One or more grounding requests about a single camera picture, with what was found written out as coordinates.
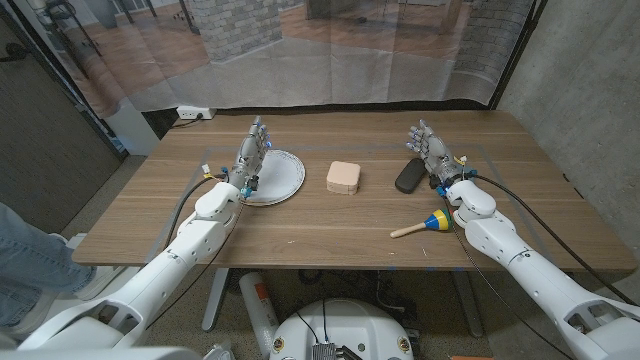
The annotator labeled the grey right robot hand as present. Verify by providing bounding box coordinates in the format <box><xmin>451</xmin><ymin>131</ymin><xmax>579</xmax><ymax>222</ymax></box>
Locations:
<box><xmin>405</xmin><ymin>118</ymin><xmax>466</xmax><ymax>188</ymax></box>

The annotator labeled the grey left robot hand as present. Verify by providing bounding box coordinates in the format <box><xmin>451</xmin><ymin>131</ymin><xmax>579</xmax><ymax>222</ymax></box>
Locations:
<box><xmin>227</xmin><ymin>115</ymin><xmax>273</xmax><ymax>190</ymax></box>

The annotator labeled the beige square jewelry box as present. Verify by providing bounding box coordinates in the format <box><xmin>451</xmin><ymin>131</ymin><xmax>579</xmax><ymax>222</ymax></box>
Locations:
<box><xmin>326</xmin><ymin>160</ymin><xmax>362</xmax><ymax>196</ymax></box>

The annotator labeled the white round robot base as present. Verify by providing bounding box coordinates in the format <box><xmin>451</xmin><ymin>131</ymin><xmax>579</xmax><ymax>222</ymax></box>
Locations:
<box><xmin>269</xmin><ymin>298</ymin><xmax>415</xmax><ymax>360</ymax></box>

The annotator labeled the dark grey glasses case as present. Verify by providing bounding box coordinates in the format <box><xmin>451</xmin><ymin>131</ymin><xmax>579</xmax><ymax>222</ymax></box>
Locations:
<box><xmin>394</xmin><ymin>157</ymin><xmax>428</xmax><ymax>195</ymax></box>

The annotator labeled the white paper plate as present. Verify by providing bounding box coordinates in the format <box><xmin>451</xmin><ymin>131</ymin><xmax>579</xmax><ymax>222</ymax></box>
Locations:
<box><xmin>243</xmin><ymin>148</ymin><xmax>307</xmax><ymax>207</ymax></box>

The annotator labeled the blue yellow wooden maraca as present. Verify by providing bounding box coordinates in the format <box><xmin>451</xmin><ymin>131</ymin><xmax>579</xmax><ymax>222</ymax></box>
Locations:
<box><xmin>389</xmin><ymin>208</ymin><xmax>454</xmax><ymax>239</ymax></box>

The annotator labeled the white power strip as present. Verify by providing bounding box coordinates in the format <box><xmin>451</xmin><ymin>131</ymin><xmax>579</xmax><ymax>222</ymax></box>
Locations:
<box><xmin>176</xmin><ymin>105</ymin><xmax>218</xmax><ymax>121</ymax></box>

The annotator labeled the printed room backdrop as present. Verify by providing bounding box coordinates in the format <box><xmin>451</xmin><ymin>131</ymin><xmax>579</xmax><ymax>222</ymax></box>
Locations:
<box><xmin>9</xmin><ymin>0</ymin><xmax>546</xmax><ymax>119</ymax></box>

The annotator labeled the black backdrop stand pole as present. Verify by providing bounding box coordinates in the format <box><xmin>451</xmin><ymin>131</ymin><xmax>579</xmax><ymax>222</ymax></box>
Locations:
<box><xmin>487</xmin><ymin>0</ymin><xmax>549</xmax><ymax>111</ymax></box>

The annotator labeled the grey table leg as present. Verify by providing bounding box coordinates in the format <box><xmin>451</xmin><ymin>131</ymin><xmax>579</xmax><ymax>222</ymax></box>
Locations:
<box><xmin>452</xmin><ymin>271</ymin><xmax>485</xmax><ymax>339</ymax></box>
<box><xmin>201</xmin><ymin>268</ymin><xmax>231</xmax><ymax>333</ymax></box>

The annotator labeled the white cylinder with orange label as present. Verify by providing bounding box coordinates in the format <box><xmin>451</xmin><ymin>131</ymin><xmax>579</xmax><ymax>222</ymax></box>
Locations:
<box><xmin>238</xmin><ymin>271</ymin><xmax>280</xmax><ymax>359</ymax></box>

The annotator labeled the person in blue jeans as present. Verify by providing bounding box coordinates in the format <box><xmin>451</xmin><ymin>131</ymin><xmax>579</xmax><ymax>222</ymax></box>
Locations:
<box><xmin>0</xmin><ymin>202</ymin><xmax>96</xmax><ymax>329</ymax></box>

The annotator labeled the left wrist yellow-tagged wire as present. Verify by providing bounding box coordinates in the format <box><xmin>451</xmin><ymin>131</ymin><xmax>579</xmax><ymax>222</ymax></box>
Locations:
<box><xmin>201</xmin><ymin>163</ymin><xmax>226</xmax><ymax>182</ymax></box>

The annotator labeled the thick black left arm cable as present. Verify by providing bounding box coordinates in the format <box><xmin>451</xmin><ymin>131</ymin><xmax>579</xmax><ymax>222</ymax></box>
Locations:
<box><xmin>163</xmin><ymin>172</ymin><xmax>230</xmax><ymax>251</ymax></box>

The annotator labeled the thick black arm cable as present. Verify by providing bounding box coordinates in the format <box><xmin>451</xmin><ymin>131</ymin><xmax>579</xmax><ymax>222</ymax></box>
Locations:
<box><xmin>468</xmin><ymin>172</ymin><xmax>640</xmax><ymax>307</ymax></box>
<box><xmin>163</xmin><ymin>172</ymin><xmax>230</xmax><ymax>251</ymax></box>

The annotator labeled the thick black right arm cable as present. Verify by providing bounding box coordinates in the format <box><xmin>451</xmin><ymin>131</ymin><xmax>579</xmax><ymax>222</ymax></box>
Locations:
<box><xmin>468</xmin><ymin>172</ymin><xmax>640</xmax><ymax>307</ymax></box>

